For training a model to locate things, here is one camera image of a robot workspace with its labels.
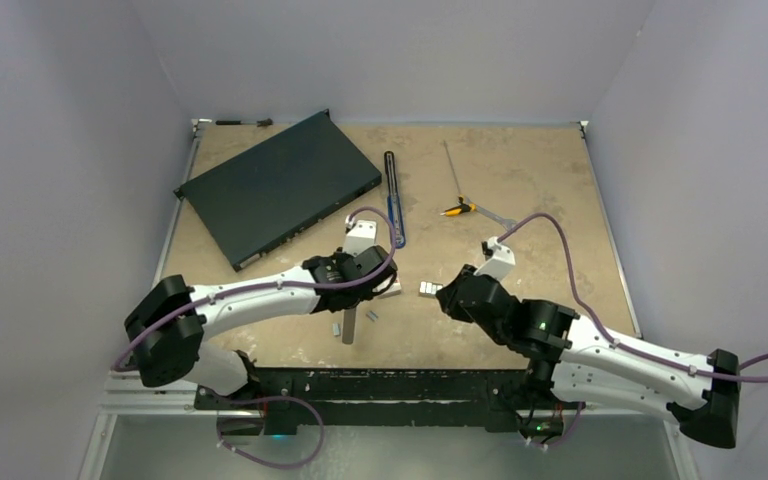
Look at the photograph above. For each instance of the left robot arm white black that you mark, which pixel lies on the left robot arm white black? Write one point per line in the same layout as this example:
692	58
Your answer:
171	329

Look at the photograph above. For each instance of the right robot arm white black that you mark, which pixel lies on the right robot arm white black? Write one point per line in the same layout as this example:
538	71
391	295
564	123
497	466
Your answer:
575	362

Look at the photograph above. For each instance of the dark network switch box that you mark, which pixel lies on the dark network switch box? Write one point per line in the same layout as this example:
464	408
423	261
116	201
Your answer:
259	199

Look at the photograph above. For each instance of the silver open-end wrench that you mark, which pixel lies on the silver open-end wrench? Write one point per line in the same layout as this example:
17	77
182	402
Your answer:
504	222

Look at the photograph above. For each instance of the blue black stapler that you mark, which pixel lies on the blue black stapler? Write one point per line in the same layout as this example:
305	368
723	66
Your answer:
393	198

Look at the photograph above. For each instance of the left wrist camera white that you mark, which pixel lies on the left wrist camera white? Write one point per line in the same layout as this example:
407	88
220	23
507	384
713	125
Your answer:
360	236

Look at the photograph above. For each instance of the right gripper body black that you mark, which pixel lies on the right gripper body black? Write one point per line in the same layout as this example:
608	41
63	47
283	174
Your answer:
456	311

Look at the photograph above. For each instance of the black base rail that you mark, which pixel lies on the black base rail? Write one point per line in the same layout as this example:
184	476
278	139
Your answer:
496	400

